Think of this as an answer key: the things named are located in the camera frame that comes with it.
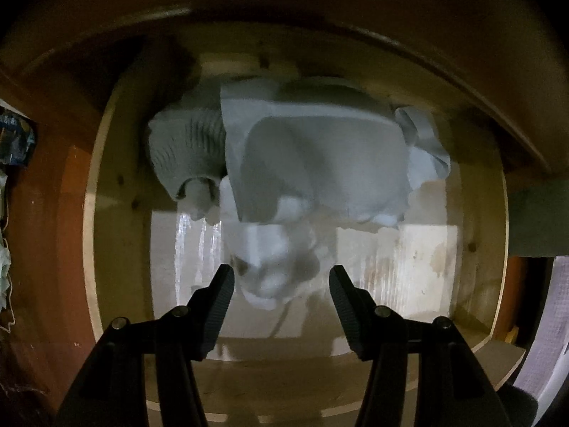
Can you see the blue printed packet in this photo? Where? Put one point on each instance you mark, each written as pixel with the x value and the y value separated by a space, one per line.
pixel 17 138

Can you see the white cloth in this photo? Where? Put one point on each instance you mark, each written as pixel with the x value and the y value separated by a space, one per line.
pixel 266 253

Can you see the pale checked cloth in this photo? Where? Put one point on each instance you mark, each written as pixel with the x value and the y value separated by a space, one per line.
pixel 551 329

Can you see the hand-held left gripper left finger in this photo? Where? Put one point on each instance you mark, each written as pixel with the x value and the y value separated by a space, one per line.
pixel 218 311

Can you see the wooden drawer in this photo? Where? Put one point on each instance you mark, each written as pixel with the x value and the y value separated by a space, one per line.
pixel 120 231

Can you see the white drawer liner paper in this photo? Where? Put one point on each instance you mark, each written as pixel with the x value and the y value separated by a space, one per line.
pixel 400 275

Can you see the light grey-blue underwear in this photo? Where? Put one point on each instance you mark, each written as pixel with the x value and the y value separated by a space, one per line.
pixel 320 164

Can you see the grey ribbed garment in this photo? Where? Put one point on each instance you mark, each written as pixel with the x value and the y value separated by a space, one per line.
pixel 186 151

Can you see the brown wooden nightstand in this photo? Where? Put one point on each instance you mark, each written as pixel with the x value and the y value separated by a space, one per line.
pixel 311 4

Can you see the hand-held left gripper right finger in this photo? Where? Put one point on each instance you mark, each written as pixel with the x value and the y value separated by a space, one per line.
pixel 344 311

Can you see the white lace curtain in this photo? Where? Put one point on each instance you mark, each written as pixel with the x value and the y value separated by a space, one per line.
pixel 4 267

